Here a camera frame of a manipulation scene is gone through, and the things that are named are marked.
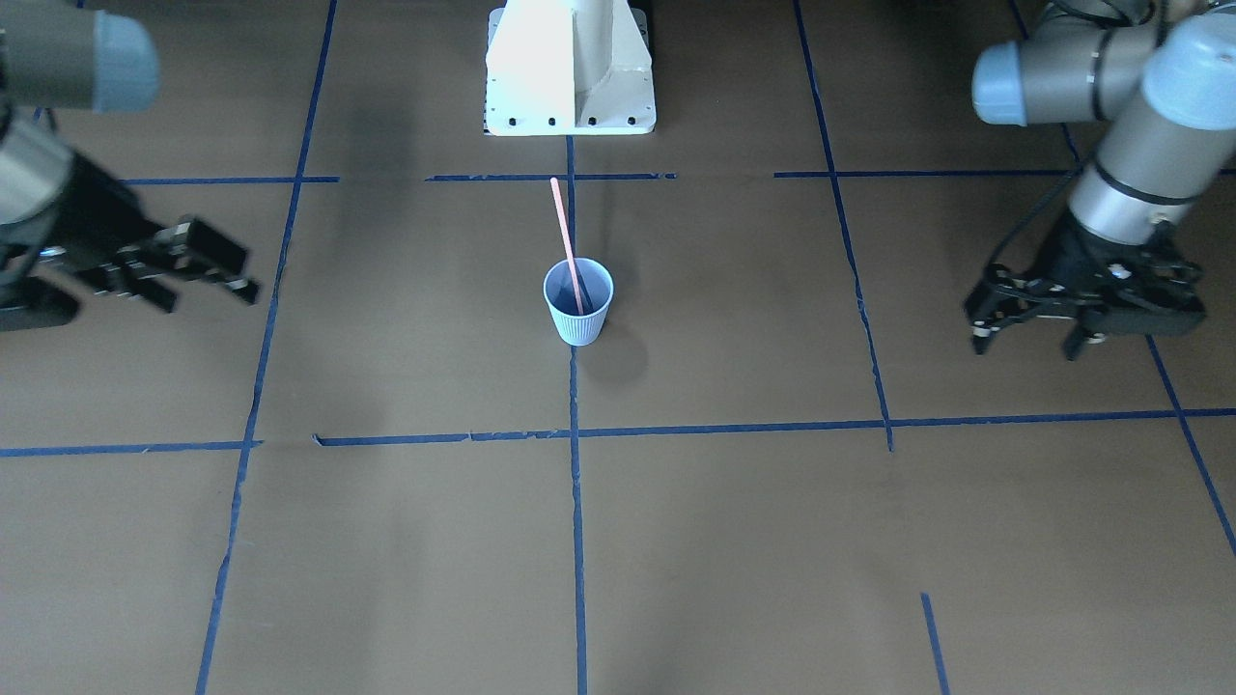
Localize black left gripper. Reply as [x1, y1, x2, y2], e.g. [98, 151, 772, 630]
[964, 211, 1121, 362]

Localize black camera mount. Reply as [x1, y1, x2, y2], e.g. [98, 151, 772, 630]
[1086, 220, 1208, 336]

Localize blue ribbed paper cup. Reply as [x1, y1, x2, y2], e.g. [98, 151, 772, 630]
[543, 257, 616, 348]

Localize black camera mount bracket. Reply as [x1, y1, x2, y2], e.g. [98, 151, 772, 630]
[1, 271, 80, 333]

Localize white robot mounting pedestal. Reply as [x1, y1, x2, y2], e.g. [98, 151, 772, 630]
[483, 1, 658, 137]

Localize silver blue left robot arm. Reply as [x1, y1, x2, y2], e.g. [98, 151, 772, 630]
[964, 1, 1235, 360]

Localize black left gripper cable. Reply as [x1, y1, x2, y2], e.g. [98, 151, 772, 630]
[985, 169, 1086, 281]

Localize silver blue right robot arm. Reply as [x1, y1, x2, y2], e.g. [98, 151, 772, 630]
[1, 1, 261, 331]

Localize pink chopstick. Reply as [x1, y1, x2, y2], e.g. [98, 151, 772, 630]
[550, 177, 583, 317]

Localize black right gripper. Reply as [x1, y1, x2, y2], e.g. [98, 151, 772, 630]
[43, 155, 261, 314]

